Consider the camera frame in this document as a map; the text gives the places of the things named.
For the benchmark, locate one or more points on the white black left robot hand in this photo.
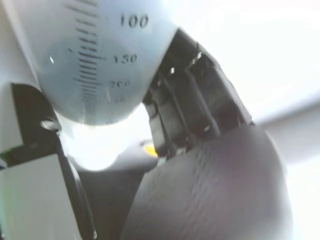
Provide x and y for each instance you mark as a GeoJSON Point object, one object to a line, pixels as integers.
{"type": "Point", "coordinates": [212, 180]}

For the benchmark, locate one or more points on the large clear plastic syringe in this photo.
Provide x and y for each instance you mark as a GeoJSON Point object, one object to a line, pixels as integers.
{"type": "Point", "coordinates": [105, 75]}

